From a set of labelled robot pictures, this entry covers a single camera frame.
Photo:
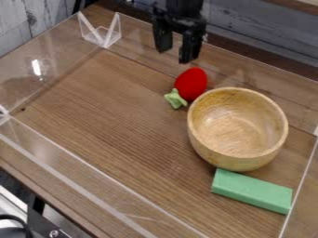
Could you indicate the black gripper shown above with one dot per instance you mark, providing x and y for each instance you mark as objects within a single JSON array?
[{"x": 179, "y": 16}]

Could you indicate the red plush strawberry toy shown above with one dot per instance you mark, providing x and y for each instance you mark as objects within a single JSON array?
[{"x": 188, "y": 87}]

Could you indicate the wooden bowl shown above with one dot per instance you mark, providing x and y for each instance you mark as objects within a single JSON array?
[{"x": 237, "y": 128}]

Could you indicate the green foam block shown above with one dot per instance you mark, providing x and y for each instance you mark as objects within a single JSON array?
[{"x": 253, "y": 191}]

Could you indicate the clear acrylic enclosure wall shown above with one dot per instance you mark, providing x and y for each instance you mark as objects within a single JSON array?
[{"x": 103, "y": 205}]

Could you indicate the black table leg bracket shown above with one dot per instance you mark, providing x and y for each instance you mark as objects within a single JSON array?
[{"x": 42, "y": 227}]

